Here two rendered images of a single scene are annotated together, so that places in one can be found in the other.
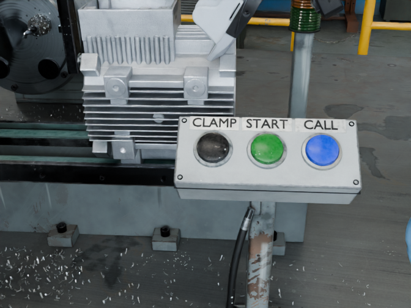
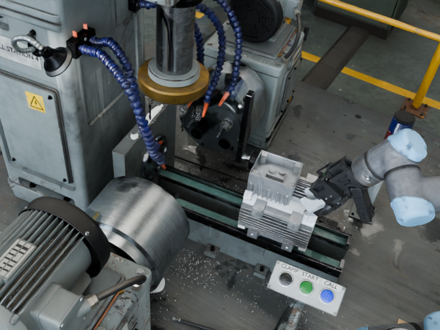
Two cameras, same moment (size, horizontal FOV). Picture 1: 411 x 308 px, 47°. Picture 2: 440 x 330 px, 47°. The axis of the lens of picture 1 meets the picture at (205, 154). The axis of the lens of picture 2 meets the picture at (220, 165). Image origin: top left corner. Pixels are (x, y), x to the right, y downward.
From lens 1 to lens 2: 0.83 m
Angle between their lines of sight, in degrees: 18
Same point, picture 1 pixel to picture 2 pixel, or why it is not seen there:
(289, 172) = (311, 299)
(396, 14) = not seen: outside the picture
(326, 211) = (351, 281)
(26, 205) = (198, 232)
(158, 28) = (284, 192)
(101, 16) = (259, 179)
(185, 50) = (295, 201)
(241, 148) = (296, 283)
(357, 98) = not seen: hidden behind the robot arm
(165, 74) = (281, 210)
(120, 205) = (243, 249)
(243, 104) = not seen: hidden behind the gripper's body
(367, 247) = (361, 311)
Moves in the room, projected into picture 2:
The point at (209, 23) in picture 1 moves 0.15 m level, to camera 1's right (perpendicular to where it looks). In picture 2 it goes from (307, 205) to (367, 223)
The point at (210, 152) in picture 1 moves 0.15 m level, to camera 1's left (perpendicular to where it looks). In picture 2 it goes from (283, 281) to (222, 260)
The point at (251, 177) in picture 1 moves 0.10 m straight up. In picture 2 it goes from (296, 296) to (305, 272)
